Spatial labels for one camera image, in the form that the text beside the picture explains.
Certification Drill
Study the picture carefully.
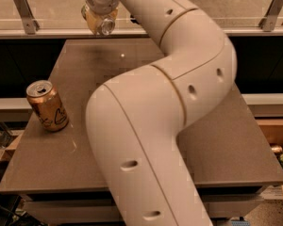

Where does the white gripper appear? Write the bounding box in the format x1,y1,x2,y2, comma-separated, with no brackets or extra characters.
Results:
85,0,119,35

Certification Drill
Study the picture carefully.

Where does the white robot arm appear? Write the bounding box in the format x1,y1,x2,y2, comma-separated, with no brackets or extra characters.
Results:
86,0,237,226

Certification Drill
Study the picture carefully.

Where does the gold soda can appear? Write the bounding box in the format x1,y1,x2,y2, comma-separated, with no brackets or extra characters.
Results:
26,80,69,132

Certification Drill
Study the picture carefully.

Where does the glass railing panel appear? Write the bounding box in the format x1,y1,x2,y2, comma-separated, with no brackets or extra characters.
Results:
0,0,283,30

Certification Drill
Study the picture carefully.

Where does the left metal railing bracket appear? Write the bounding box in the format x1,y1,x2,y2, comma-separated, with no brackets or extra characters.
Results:
13,0,40,35

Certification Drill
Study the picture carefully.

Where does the metal railing bracket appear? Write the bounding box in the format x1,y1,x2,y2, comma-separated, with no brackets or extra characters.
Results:
13,0,40,35
259,0,283,32

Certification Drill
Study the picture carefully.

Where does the right metal railing bracket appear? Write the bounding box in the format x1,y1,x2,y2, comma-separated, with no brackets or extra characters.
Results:
259,0,283,32

